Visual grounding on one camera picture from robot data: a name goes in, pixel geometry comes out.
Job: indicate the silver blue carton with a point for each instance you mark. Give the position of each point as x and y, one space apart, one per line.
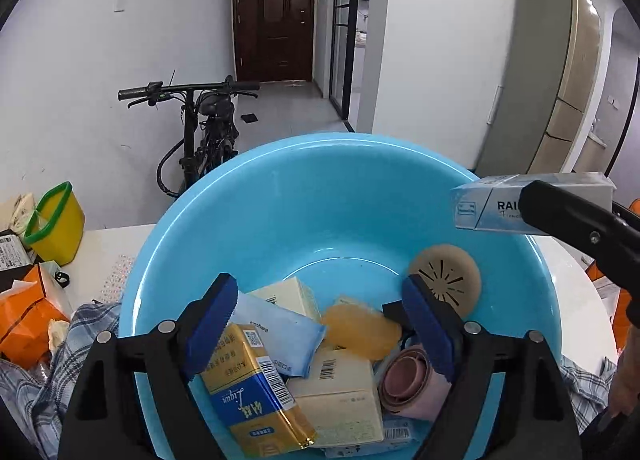
490 200

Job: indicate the grey and gold refrigerator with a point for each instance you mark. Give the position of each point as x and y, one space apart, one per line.
540 80

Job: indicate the yellow and blue box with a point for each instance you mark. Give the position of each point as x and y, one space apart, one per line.
255 400

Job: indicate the orange chair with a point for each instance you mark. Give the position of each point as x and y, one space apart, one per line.
622 310

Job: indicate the yellow bucket with green rim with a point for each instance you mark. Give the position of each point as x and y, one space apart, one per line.
60 230

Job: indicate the orange tissue pack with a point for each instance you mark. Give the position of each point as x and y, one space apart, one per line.
30 315

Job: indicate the amber soap box half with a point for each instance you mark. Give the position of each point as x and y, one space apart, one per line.
360 330

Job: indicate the black rectangular box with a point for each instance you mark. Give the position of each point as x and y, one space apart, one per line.
395 315

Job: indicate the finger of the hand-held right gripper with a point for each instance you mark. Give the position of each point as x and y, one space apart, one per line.
575 220
629 217

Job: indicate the beige round slotted disc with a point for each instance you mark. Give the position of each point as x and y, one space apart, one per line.
445 275

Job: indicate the blue plaid shirt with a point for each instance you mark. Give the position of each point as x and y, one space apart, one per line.
75 330

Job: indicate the cream cube cardboard box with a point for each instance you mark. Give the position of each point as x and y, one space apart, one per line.
340 400

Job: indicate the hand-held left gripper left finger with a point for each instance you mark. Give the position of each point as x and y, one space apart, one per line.
212 330

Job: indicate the cream carton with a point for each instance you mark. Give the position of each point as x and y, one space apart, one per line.
290 295

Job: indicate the black framed glass door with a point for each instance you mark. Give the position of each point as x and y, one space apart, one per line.
345 30

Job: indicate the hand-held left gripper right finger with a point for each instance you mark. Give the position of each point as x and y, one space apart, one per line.
427 330

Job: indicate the light blue plastic basin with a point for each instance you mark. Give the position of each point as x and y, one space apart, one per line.
310 200

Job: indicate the white printed packet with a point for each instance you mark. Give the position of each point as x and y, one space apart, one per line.
12 252

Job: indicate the black bicycle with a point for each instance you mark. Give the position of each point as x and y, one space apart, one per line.
200 140

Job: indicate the white dotted sticker sheet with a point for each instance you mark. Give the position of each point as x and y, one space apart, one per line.
116 280

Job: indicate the small black floor mat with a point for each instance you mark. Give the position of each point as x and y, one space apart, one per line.
248 118

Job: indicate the dark brown door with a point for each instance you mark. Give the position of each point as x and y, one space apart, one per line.
275 15

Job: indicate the person's right hand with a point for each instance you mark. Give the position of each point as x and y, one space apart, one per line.
627 385

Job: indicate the pink round cup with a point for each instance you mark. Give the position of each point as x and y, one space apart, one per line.
402 375

